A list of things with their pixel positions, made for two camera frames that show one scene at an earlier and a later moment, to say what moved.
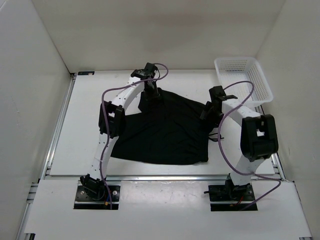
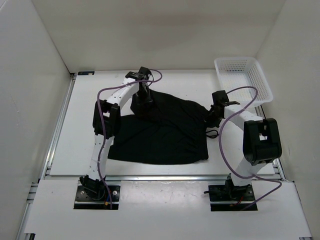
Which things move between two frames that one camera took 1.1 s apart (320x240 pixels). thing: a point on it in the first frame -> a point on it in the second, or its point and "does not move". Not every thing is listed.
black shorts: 169,129 does not move
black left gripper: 154,95 -> 145,102
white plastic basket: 242,78 does not move
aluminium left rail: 46,172 does not move
